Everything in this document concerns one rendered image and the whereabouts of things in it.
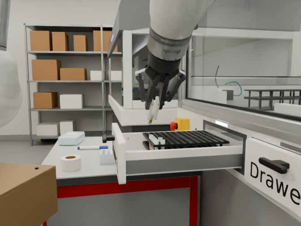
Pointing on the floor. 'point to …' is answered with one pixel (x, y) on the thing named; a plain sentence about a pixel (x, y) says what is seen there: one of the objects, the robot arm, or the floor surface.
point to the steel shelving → (68, 80)
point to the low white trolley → (119, 193)
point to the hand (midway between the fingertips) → (152, 108)
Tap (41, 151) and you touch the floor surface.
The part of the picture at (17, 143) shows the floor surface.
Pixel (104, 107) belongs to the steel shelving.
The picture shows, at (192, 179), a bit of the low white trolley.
